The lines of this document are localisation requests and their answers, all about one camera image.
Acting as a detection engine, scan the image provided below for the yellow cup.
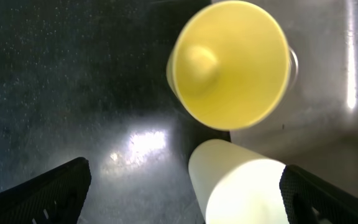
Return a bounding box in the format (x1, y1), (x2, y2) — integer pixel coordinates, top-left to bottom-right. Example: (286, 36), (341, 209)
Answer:
(165, 0), (292, 131)

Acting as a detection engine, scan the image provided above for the white cup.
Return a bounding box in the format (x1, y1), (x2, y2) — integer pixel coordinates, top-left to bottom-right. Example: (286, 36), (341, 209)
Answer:
(188, 139), (290, 224)

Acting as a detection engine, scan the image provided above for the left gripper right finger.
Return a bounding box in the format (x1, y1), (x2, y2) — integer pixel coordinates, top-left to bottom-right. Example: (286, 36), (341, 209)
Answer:
(279, 164), (358, 224)

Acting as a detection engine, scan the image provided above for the steel sink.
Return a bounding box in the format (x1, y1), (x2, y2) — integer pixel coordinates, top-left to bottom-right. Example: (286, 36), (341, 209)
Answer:
(211, 0), (358, 203)

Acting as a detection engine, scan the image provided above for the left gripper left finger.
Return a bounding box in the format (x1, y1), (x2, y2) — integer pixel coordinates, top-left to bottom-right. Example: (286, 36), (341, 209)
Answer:
(0, 157), (92, 224)

